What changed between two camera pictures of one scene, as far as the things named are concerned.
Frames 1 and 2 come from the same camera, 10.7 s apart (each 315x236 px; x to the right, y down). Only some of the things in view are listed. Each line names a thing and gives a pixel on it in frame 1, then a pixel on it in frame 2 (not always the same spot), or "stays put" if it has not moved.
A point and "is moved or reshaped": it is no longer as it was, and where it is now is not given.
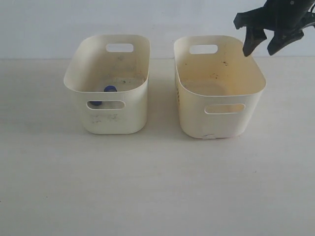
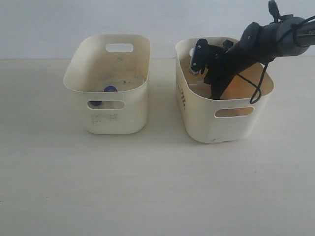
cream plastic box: (217, 85) is moved or reshaped
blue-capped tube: (110, 88) stays put
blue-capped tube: (95, 103) stays put
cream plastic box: (112, 86) stays put
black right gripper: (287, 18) → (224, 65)
